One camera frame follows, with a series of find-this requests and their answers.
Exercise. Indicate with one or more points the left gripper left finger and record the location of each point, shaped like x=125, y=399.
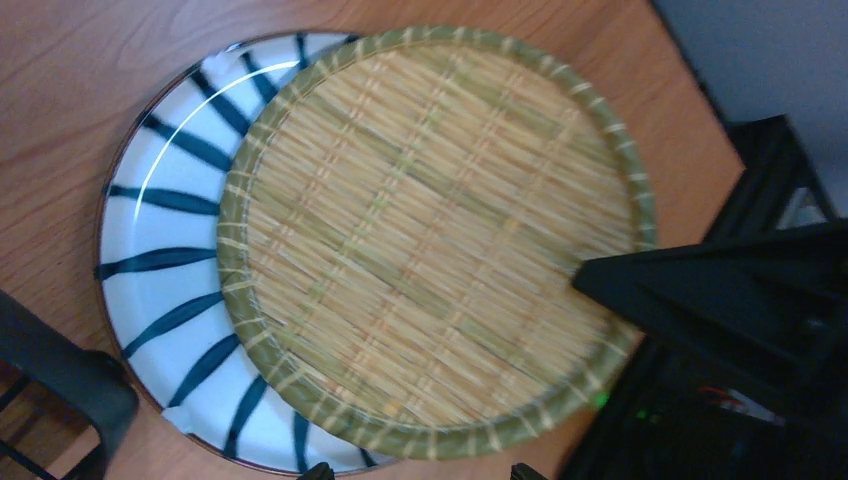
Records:
x=321, y=471

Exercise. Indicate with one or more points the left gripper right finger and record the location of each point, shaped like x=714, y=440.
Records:
x=767, y=314

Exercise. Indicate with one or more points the white black striped plate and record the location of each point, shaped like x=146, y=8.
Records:
x=157, y=265

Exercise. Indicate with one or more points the black wire dish rack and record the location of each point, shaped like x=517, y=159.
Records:
x=90, y=383

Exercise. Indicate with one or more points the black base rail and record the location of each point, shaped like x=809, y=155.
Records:
x=670, y=417

